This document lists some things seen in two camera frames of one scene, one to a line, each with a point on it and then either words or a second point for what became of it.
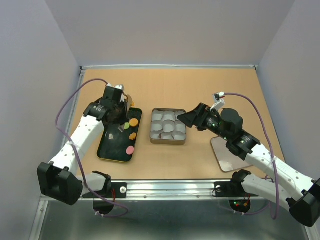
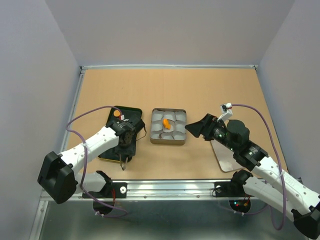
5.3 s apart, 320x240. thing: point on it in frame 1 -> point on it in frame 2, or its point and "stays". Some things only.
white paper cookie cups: x=166 y=125 stays
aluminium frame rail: x=182 y=189 stays
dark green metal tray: x=117 y=142 stays
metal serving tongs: x=128 y=106 -> x=123 y=168
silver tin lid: x=228 y=160 stays
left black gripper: x=119 y=120 -> x=130 y=150
